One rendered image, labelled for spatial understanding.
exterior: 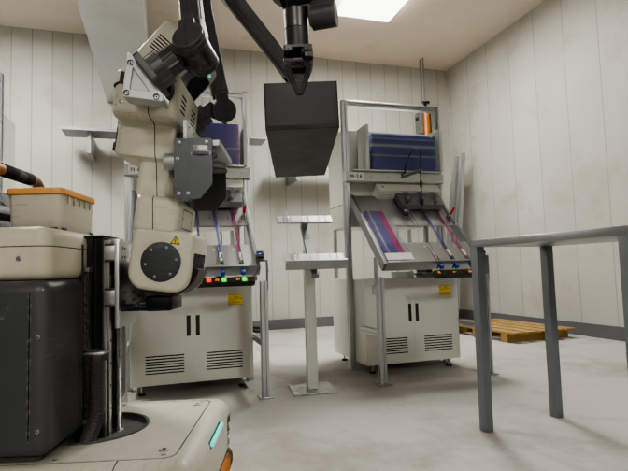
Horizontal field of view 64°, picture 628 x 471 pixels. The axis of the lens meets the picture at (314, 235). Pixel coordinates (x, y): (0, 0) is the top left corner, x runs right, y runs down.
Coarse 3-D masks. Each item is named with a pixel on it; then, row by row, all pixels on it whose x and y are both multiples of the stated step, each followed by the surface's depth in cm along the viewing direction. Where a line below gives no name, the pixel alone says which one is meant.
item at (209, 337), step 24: (216, 288) 299; (240, 288) 304; (144, 312) 286; (168, 312) 290; (192, 312) 294; (216, 312) 298; (240, 312) 302; (144, 336) 285; (168, 336) 289; (192, 336) 293; (216, 336) 297; (240, 336) 301; (144, 360) 284; (168, 360) 288; (192, 360) 292; (216, 360) 296; (240, 360) 300; (144, 384) 283; (240, 384) 303
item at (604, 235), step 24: (480, 240) 209; (504, 240) 197; (528, 240) 186; (552, 240) 176; (576, 240) 180; (600, 240) 186; (624, 240) 152; (480, 264) 211; (552, 264) 228; (624, 264) 152; (480, 288) 210; (552, 288) 227; (624, 288) 152; (480, 312) 209; (552, 312) 226; (624, 312) 152; (480, 336) 209; (552, 336) 225; (480, 360) 209; (552, 360) 225; (480, 384) 209; (552, 384) 225; (480, 408) 209; (552, 408) 225
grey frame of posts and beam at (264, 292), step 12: (228, 168) 324; (240, 168) 326; (264, 288) 278; (264, 300) 278; (264, 312) 277; (252, 324) 324; (264, 324) 277; (252, 336) 323; (264, 336) 276; (252, 348) 323; (264, 348) 276; (252, 360) 322; (264, 360) 274; (264, 372) 274; (264, 384) 273; (264, 396) 273
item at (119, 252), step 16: (112, 256) 134; (128, 256) 139; (192, 272) 133; (112, 288) 133; (128, 288) 139; (192, 288) 141; (112, 304) 133; (128, 304) 138; (144, 304) 143; (160, 304) 133; (176, 304) 138; (128, 320) 138
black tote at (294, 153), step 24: (264, 96) 115; (288, 96) 116; (312, 96) 116; (336, 96) 116; (288, 120) 115; (312, 120) 115; (336, 120) 116; (288, 144) 128; (312, 144) 130; (288, 168) 158; (312, 168) 160
